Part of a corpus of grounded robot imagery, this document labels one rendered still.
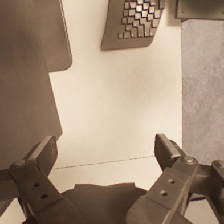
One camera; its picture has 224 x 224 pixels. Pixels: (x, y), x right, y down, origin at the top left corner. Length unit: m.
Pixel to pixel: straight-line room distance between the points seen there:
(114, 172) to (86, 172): 0.11
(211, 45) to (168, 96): 0.98
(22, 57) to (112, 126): 0.38
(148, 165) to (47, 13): 0.61
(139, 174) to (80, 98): 0.37
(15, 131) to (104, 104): 0.35
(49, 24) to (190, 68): 1.12
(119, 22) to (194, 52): 0.99
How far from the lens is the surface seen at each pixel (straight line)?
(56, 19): 0.55
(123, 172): 0.68
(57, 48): 0.54
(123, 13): 0.53
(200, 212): 1.84
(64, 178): 0.71
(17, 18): 0.32
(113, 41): 0.52
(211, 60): 1.51
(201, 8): 0.56
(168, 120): 0.61
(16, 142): 0.26
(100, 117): 0.57
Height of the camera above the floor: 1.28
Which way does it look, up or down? 72 degrees down
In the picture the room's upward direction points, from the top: 175 degrees clockwise
